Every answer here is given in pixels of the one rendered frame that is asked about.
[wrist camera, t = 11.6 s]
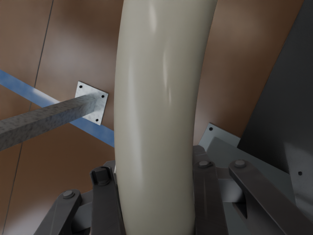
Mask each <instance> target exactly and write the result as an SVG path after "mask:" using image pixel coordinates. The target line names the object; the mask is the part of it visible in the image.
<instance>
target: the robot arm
mask: <svg viewBox="0 0 313 235"><path fill-rule="evenodd" d="M228 166H229V168H222V167H217V166H215V163H214V162H212V161H210V159H209V157H208V155H207V154H206V151H205V149H204V148H203V147H202V146H200V145H195V146H193V159H192V172H193V196H194V204H195V215H196V218H195V227H196V235H229V233H228V228H227V223H226V218H225V212H224V207H223V202H232V205H233V207H234V208H235V210H236V211H237V213H238V214H239V216H240V217H241V219H242V220H243V222H244V223H245V225H246V226H247V228H248V229H249V231H250V232H251V234H252V235H313V222H312V221H311V220H310V219H309V218H308V217H307V216H306V215H305V214H304V213H303V212H302V211H301V210H300V209H299V208H298V207H297V206H295V205H294V204H293V203H292V202H291V201H290V200H289V199H288V198H287V197H286V196H285V195H284V194H283V193H282V192H281V191H280V190H279V189H278V188H277V187H276V186H275V185H274V184H273V183H272V182H270V180H269V179H268V178H267V177H266V176H265V175H264V174H263V173H262V172H261V171H259V170H258V169H257V168H256V167H255V166H254V165H253V164H252V163H251V162H249V161H247V160H244V159H238V160H234V161H232V162H230V163H229V165H228ZM89 174H90V178H91V181H92V185H93V189H92V190H90V191H88V192H86V193H83V194H81V193H80V191H79V190H78V189H70V190H67V191H64V192H63V193H61V194H60V195H59V196H58V197H57V199H56V200H55V202H54V203H53V205H52V206H51V208H50V210H49V211H48V213H47V214H46V216H45V217H44V219H43V221H42V222H41V224H40V225H39V227H38V228H37V230H36V232H35V233H34V235H89V234H90V230H91V235H126V234H125V227H124V222H123V217H122V210H121V205H120V199H119V192H118V185H117V175H116V160H112V161H107V162H106V163H105V164H104V165H102V166H99V167H96V168H94V169H93V170H91V171H90V173H89ZM90 227H91V228H90Z"/></svg>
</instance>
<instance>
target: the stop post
mask: <svg viewBox="0 0 313 235"><path fill-rule="evenodd" d="M108 95H109V93H106V92H104V91H102V90H99V89H97V88H95V87H92V86H90V85H88V84H85V83H83V82H80V81H78V85H77V90H76V94H75V98H72V99H70V100H66V101H63V102H60V103H57V104H53V105H50V106H46V107H43V108H40V109H37V110H34V111H30V112H27V113H23V114H20V115H17V116H14V117H10V118H7V119H3V120H1V121H0V151H3V150H5V149H7V148H9V147H12V146H14V145H17V144H19V143H21V142H24V141H26V140H28V139H31V138H33V137H36V136H38V135H40V134H43V133H45V132H47V131H50V130H52V129H54V128H57V127H59V126H62V125H64V124H67V123H69V122H71V121H74V120H76V119H78V118H81V117H83V118H85V119H87V120H89V121H91V122H94V123H96V124H98V125H101V123H102V118H103V115H104V111H105V107H106V103H107V99H108Z"/></svg>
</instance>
